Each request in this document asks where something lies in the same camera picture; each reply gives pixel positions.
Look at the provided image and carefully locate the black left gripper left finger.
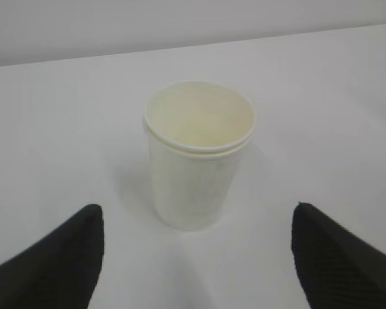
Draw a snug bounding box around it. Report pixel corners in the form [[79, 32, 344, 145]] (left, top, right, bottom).
[[0, 204, 104, 308]]

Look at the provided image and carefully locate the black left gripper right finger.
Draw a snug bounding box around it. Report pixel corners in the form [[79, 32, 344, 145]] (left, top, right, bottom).
[[291, 203, 386, 308]]

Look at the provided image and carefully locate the white paper cup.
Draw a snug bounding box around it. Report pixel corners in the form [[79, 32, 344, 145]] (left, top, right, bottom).
[[143, 80, 256, 230]]

